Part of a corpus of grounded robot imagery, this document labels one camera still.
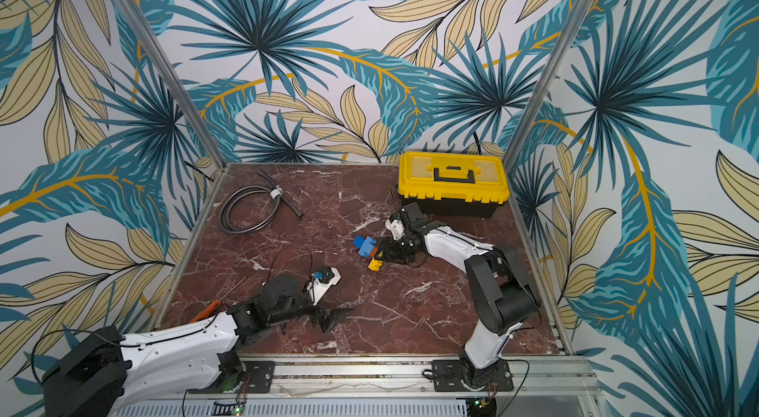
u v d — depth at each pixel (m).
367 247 0.92
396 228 0.86
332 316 0.69
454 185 0.93
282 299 0.61
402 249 0.79
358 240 0.95
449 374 0.73
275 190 1.08
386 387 0.73
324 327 0.70
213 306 0.84
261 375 0.73
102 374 0.41
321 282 0.67
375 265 0.90
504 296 0.47
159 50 0.85
